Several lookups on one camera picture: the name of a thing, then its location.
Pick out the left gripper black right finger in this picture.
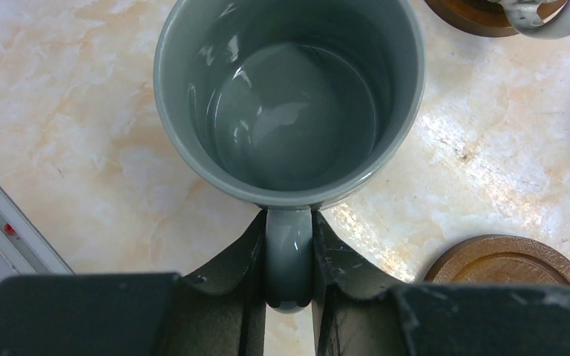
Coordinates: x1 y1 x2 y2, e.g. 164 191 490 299
312 212 570 355

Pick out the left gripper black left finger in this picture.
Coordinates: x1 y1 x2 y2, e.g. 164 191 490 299
0 212 266 355

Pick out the grey ceramic mug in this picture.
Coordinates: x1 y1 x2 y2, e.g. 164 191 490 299
153 1 425 314

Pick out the ribbed grey white cup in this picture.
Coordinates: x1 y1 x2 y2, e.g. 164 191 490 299
492 0 570 39

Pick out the brown wooden coaster middle left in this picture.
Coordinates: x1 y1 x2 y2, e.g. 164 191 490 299
424 234 570 287

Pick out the brown wooden coaster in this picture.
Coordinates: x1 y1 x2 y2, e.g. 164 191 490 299
423 0 569 39
424 234 570 287

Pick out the brown wooden coaster back middle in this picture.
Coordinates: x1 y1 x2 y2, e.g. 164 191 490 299
423 0 569 39

